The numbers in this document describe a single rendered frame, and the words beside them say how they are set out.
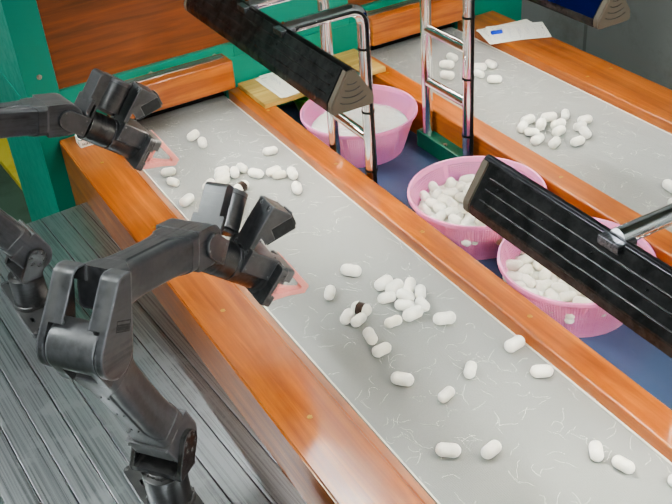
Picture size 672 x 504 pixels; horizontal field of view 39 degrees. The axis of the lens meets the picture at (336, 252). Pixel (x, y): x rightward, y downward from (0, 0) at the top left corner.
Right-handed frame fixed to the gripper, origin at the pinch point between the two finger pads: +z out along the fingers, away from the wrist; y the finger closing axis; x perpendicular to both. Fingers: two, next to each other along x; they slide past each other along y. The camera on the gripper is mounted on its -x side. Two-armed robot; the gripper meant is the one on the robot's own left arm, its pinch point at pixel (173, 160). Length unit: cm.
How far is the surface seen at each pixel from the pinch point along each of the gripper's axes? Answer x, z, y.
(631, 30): -88, 167, 62
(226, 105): -8.8, 28.5, 39.0
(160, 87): -6.4, 9.4, 36.1
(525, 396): -5, 24, -79
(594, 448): -6, 23, -94
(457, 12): -57, 74, 36
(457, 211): -19, 41, -32
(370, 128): -24.0, 26.8, -14.1
